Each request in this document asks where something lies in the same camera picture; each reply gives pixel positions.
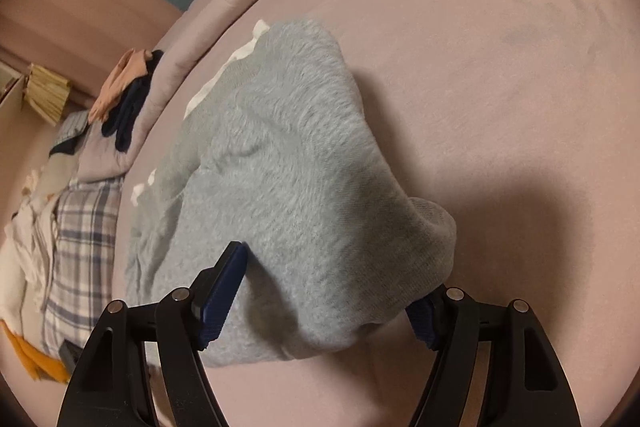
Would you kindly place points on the grey sweatshirt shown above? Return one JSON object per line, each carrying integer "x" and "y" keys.
{"x": 279, "y": 156}

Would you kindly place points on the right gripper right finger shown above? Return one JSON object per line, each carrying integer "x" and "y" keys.
{"x": 425, "y": 318}

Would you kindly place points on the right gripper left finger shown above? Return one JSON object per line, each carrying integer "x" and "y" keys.
{"x": 214, "y": 290}

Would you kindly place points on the plaid pillow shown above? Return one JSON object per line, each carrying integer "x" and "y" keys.
{"x": 81, "y": 286}

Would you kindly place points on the white floral bedding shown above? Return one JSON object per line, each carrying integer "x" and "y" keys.
{"x": 27, "y": 251}

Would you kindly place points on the pink quilted duvet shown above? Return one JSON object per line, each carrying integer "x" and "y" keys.
{"x": 192, "y": 35}

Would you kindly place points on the dark navy folded garment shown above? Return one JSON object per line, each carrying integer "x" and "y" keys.
{"x": 120, "y": 119}

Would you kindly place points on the peach folded garment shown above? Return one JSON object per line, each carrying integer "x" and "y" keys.
{"x": 132, "y": 65}

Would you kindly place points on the grey folded cloth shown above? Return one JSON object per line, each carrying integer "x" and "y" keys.
{"x": 71, "y": 133}

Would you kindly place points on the pink bed sheet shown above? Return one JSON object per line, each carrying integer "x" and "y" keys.
{"x": 521, "y": 118}

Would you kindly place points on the orange cloth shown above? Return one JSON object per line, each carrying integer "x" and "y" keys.
{"x": 39, "y": 367}

